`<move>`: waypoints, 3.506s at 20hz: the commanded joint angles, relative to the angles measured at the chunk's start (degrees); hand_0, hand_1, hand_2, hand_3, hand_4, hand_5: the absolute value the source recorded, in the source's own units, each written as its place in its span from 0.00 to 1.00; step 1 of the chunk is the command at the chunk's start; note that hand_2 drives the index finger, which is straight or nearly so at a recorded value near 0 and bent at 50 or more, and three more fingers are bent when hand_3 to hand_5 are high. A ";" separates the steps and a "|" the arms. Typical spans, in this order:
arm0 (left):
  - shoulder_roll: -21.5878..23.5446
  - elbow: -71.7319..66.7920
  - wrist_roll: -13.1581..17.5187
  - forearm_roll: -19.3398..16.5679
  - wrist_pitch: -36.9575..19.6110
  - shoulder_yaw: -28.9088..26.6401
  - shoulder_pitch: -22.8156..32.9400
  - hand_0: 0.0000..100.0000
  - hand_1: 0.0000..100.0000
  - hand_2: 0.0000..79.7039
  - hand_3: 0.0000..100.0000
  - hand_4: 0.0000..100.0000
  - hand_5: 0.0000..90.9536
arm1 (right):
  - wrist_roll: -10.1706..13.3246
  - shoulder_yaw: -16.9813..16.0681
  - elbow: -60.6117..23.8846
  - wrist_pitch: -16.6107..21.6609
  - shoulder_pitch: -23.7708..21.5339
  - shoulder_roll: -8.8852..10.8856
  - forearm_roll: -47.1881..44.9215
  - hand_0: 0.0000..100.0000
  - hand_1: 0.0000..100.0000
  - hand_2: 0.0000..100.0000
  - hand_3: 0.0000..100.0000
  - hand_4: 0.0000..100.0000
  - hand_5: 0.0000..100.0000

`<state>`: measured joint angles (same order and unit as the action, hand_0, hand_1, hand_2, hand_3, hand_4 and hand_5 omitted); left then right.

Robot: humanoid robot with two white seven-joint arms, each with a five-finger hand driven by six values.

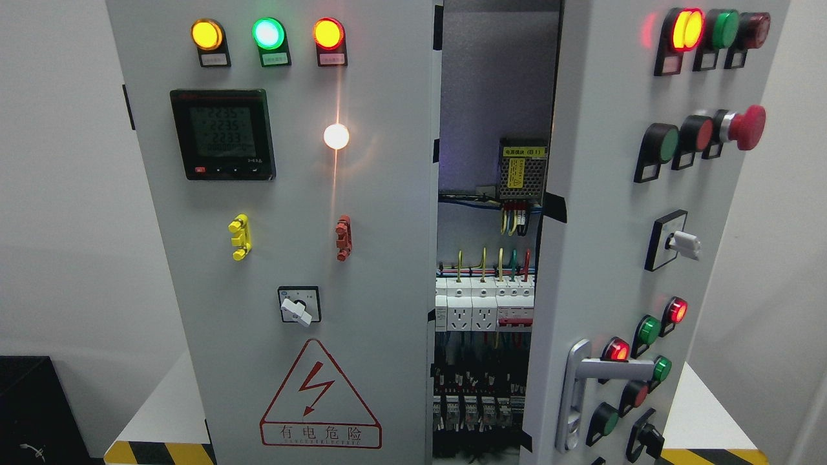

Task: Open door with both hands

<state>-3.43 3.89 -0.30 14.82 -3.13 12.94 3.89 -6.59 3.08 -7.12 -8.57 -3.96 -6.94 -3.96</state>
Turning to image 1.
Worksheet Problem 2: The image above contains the grey cabinet door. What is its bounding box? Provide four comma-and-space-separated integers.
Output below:
106, 1, 442, 464
520, 1, 790, 464

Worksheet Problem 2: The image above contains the red indicator light left door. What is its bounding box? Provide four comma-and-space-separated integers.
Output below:
313, 17, 345, 50

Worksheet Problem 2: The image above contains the green indicator light left door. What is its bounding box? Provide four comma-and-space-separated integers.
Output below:
251, 17, 286, 50

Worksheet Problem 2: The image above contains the yellow indicator light left door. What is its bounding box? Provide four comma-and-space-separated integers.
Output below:
190, 18, 224, 51

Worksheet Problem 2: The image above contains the red terminal connector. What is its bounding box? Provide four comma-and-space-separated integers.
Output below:
335, 214, 353, 262

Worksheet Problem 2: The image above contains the white socket breaker row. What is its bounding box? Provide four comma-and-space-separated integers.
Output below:
435, 276, 536, 333

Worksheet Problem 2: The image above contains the white indicator light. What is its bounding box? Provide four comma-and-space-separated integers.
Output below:
322, 123, 350, 150

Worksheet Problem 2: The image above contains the metal mesh power supply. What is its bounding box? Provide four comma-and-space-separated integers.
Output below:
497, 138, 549, 202

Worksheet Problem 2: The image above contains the yellow terminal connector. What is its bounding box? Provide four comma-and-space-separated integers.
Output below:
228, 214, 252, 261

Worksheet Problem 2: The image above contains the relay terminal row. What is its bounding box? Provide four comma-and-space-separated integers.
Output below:
430, 364, 527, 433

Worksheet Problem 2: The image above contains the red electric hazard sticker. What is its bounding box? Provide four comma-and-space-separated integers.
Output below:
260, 338, 383, 450

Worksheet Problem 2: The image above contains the black digital power meter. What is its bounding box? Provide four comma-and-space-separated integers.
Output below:
169, 88, 277, 181

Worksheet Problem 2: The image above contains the red emergency stop button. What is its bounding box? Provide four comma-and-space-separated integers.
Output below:
715, 104, 767, 151

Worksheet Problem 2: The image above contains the black box at left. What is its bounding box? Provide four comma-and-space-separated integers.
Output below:
1, 356, 91, 464

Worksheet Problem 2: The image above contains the white rotary selector switch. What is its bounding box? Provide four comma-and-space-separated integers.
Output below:
277, 285, 322, 327

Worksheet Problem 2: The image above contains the silver door lever handle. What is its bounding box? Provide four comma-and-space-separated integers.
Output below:
555, 338, 654, 453

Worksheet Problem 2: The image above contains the right door rotary switch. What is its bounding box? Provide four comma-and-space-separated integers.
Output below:
644, 209, 701, 271

